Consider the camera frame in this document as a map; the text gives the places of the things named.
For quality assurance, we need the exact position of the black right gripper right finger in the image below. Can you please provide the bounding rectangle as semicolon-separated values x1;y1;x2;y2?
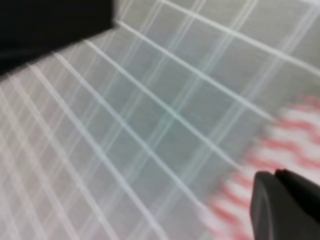
274;169;320;218

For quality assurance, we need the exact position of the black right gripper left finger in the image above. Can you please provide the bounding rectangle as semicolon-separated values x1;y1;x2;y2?
250;171;320;240

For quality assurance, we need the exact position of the pink white wavy striped towel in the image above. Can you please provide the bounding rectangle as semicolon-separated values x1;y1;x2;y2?
199;96;320;240

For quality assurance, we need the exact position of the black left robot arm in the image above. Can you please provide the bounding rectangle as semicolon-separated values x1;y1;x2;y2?
0;0;117;76

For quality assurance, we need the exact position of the grey grid tablecloth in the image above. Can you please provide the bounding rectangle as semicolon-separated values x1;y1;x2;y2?
0;0;320;240

